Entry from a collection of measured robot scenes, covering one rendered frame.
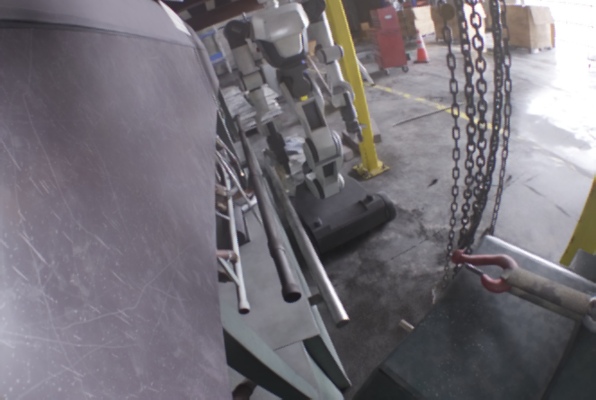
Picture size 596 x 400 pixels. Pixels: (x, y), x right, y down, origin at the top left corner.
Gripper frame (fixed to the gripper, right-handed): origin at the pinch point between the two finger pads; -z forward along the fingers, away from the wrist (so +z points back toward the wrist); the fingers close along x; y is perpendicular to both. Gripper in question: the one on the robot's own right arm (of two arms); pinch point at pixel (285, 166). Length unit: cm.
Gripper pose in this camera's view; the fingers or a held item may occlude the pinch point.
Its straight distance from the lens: 146.8
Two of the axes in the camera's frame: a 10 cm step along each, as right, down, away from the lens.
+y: 9.1, -4.0, 1.3
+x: 2.4, 2.4, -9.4
